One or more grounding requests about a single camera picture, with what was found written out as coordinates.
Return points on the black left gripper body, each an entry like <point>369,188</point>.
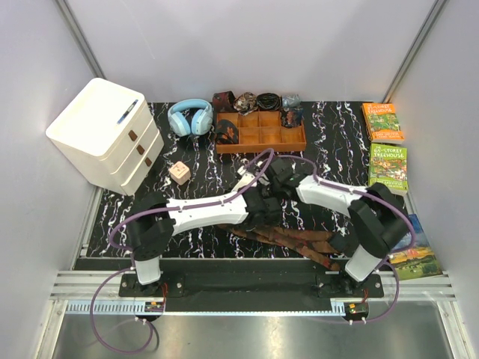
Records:
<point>247,228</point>

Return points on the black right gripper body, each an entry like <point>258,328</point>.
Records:
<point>276,185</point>

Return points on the brown floral long tie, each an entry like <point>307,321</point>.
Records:
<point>312,244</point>

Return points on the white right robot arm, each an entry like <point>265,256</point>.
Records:
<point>379,221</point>

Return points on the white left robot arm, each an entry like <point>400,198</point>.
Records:
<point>149,235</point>

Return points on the orange compartment tray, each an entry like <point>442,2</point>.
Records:
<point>261,130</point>

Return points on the dark floral rolled tie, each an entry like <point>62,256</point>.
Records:
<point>291,117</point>

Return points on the black orange-leaf rolled tie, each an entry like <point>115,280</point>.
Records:
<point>226,132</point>

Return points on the grey blue rolled tie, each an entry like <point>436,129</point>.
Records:
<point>291,100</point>

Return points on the brown patterned rolled tie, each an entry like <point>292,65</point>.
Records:
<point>246,103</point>

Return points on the black marble pattern mat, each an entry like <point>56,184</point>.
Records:
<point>336,140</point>

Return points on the pink cube power adapter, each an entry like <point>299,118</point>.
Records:
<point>180,173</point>

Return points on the dark red rolled tie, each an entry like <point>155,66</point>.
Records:
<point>223,102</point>

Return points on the green treehouse book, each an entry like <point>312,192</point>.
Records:
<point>388,165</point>

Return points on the light blue headphones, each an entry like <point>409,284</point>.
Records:
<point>191,117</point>

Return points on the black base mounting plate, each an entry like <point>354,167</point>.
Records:
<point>253,286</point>

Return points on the orange treehouse book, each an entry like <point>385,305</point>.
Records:
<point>382,124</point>

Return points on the blue Animal Farm book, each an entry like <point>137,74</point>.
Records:
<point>418,261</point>

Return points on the blue pen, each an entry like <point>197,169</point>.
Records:
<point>128,110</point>

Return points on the white three-drawer cabinet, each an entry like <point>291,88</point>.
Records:
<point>112,156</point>

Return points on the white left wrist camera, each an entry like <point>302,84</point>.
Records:
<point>246,175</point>

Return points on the aluminium front rail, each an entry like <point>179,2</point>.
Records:
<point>97,292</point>

